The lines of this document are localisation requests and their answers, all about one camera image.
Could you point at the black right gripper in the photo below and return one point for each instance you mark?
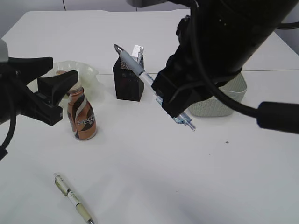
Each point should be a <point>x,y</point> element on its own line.
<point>180,84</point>

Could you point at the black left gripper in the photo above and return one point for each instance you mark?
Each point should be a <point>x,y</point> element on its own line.
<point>43,105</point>

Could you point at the sugared bread bun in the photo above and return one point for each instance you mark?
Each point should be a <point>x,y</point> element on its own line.
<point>61,72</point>

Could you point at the silver grey grip pen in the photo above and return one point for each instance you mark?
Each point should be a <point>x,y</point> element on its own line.
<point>139,57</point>

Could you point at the blue grip white pen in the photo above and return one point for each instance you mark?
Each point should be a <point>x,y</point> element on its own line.
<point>139,71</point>

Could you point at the brown coffee drink bottle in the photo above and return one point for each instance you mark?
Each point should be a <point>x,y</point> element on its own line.
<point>80,114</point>

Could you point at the clear plastic ruler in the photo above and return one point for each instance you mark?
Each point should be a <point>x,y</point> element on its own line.
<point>137,50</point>

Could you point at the beige grip clear pen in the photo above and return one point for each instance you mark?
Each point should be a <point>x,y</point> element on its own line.
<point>67,192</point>

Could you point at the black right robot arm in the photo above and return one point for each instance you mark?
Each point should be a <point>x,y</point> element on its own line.
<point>215,41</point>

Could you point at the pale green glass plate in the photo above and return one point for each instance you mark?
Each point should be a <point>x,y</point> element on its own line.
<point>87,76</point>

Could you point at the pale green woven basket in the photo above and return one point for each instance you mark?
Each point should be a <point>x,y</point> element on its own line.
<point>212,107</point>

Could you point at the black mesh pen holder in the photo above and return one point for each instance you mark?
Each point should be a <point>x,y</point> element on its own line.
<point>127,85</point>

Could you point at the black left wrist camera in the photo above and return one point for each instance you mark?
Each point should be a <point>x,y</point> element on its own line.
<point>3,52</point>

